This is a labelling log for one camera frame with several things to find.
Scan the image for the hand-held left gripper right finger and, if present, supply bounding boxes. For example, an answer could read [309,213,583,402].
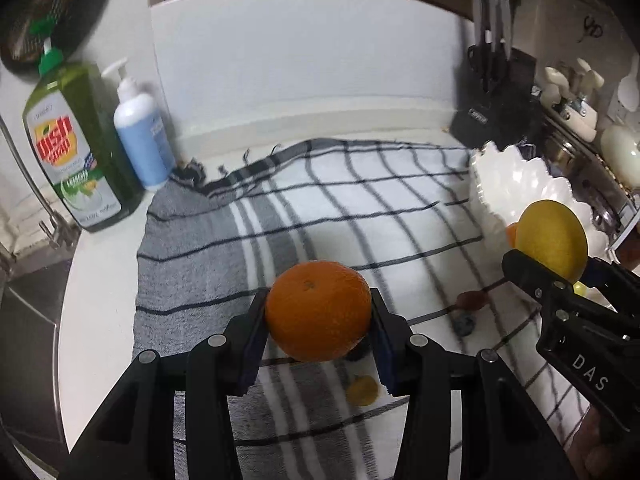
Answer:
[369,287,567,480]

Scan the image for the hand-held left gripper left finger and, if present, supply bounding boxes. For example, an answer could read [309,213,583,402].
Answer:
[57,289,269,480]

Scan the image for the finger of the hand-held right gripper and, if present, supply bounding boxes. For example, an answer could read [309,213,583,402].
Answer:
[581,255,640,312]
[501,249,577,322]

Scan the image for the yellow lemon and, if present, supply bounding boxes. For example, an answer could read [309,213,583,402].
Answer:
[515,200,588,283]

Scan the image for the white scalloped bowl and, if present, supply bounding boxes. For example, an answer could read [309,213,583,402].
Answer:
[467,142,616,261]

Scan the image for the small brown round fruit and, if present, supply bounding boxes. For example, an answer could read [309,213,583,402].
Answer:
[346,375,379,406]

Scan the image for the small red oval fruit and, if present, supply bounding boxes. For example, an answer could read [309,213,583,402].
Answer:
[456,291,487,311]

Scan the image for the metal kitchen shelf rack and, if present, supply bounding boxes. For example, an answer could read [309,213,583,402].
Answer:
[542,110,640,251]

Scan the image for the white lidded pot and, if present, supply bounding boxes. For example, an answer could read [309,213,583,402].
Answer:
[600,125,640,186]

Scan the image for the grey checkered cloth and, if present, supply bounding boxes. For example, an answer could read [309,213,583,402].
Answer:
[132,137,601,480]

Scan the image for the black knife block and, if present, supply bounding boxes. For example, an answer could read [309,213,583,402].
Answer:
[448,50,543,153]

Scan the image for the white rice spoon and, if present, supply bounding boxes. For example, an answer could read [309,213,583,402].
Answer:
[616,55,640,111]

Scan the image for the steel sink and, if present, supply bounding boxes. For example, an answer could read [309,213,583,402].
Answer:
[0,255,68,461]

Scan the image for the white pump bottle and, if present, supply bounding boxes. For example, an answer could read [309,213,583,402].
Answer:
[101,57,177,192]

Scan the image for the hanging black scissors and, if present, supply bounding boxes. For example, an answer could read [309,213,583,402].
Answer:
[582,15,605,43]

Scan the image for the green dish soap bottle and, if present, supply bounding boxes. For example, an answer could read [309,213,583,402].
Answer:
[22,37,146,233]

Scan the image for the thin curved chrome faucet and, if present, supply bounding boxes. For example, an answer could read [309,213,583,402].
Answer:
[0,115,81,251]

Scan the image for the black frying pan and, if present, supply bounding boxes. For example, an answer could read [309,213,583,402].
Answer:
[0,0,118,63]

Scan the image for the steel-handled knives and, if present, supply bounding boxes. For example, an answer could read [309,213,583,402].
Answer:
[470,0,516,56]

